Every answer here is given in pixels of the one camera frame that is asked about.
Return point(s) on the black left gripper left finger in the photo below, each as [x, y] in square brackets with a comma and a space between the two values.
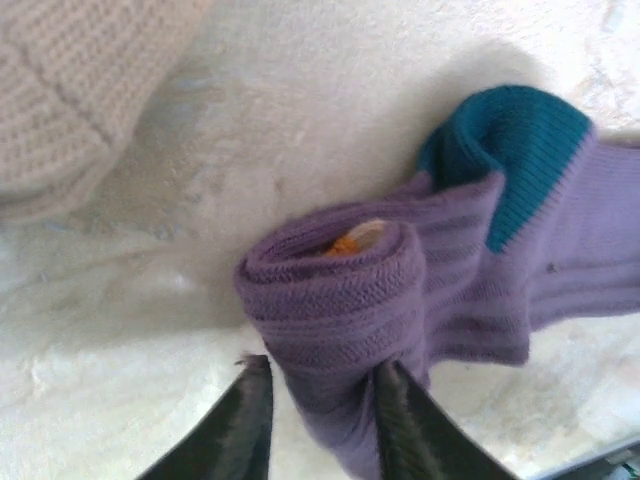
[235, 440]

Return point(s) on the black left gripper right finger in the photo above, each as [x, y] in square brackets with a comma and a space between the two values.
[420, 440]

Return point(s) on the purple sock with teal toe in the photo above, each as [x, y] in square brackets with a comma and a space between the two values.
[350, 310]

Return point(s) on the beige sock with red toe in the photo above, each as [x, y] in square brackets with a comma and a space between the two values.
[65, 100]

